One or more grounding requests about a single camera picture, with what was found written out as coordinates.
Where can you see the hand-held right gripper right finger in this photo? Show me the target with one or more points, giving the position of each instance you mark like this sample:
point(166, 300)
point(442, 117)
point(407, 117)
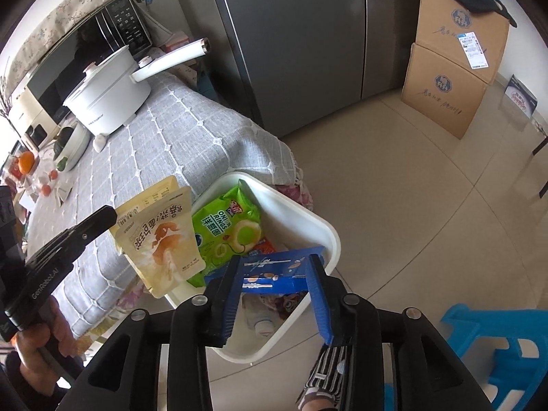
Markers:
point(319, 304)

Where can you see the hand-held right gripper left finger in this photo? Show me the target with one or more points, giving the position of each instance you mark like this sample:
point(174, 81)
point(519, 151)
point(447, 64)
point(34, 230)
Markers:
point(231, 304)

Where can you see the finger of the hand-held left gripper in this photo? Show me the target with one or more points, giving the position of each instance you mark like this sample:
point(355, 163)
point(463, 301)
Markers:
point(85, 229)

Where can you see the long blue biscuit box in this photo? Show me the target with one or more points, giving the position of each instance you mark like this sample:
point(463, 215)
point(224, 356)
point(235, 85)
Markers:
point(278, 267)

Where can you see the green snack packet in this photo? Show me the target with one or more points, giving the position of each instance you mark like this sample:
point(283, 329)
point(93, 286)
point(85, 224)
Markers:
point(222, 231)

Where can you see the yellow white snack pouch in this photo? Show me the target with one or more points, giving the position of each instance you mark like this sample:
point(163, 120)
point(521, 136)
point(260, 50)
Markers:
point(162, 239)

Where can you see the white plastic bin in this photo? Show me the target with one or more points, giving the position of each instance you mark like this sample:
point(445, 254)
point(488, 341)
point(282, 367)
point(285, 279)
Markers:
point(299, 218)

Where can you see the person's left forearm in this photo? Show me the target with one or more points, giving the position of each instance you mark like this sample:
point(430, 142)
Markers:
point(17, 387)

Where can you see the person's left hand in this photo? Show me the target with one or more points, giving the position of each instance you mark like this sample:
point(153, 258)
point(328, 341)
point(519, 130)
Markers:
point(64, 329)

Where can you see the dark purple snack packet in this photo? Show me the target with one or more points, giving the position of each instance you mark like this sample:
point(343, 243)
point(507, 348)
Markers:
point(289, 304)

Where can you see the clear plastic bottle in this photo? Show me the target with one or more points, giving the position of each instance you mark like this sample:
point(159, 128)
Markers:
point(261, 321)

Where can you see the person's striped slipper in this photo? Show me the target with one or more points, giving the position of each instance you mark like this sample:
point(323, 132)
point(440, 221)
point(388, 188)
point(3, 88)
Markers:
point(321, 376)

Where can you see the white bowl with avocado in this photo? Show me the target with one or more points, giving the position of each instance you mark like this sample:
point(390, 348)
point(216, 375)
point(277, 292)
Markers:
point(72, 145)

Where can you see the small white plastic piece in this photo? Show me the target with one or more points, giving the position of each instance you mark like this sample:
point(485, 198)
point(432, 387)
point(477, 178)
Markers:
point(100, 143)

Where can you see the white toaster oven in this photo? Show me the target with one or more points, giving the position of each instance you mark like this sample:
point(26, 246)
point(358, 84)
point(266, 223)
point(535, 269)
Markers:
point(30, 115)

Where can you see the white electric cooking pot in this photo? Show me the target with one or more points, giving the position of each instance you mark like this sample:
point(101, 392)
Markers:
point(107, 102)

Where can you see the grey checked tablecloth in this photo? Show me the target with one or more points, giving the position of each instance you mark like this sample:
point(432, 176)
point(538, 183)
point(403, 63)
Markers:
point(171, 128)

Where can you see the blue plastic stool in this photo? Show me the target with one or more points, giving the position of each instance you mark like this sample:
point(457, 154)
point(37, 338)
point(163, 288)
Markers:
point(466, 325)

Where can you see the black microwave oven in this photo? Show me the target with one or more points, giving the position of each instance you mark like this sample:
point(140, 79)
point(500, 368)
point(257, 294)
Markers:
point(55, 68)

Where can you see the beige small box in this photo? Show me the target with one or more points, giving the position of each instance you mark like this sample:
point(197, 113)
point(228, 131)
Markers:
point(188, 75)

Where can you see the blue plastic container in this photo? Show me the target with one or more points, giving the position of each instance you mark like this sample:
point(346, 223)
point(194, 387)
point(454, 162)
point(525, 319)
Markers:
point(207, 85)

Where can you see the small orange white box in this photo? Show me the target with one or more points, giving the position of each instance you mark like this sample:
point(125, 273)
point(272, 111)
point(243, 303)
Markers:
point(175, 45)

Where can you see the floral dust cover cloth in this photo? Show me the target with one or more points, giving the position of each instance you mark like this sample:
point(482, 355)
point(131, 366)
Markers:
point(55, 13)

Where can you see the low brown cardboard box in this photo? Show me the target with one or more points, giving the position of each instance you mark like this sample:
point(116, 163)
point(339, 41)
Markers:
point(436, 94)

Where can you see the grey refrigerator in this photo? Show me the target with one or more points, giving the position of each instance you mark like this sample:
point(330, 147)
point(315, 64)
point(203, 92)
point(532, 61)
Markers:
point(291, 43)

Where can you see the dark furniture leg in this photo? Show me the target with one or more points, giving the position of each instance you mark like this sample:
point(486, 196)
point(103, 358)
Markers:
point(540, 137)

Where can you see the purple blue printed box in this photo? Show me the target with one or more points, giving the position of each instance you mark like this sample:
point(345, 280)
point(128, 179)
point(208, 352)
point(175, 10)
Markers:
point(520, 96)

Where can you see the tall brown cardboard box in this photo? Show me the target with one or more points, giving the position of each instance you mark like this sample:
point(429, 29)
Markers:
point(445, 30)

